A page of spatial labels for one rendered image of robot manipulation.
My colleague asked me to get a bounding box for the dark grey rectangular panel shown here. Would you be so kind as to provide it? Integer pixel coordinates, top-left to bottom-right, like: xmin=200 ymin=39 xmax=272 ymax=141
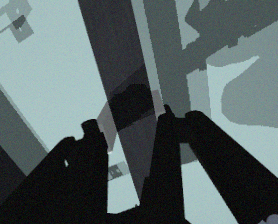
xmin=0 ymin=146 xmax=27 ymax=205

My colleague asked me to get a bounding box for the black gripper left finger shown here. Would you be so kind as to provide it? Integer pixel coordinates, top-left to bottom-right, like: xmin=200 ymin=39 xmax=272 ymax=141
xmin=0 ymin=101 xmax=117 ymax=224

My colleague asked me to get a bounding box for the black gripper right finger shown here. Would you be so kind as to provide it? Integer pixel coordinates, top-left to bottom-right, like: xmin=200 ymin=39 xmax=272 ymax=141
xmin=136 ymin=90 xmax=278 ymax=224

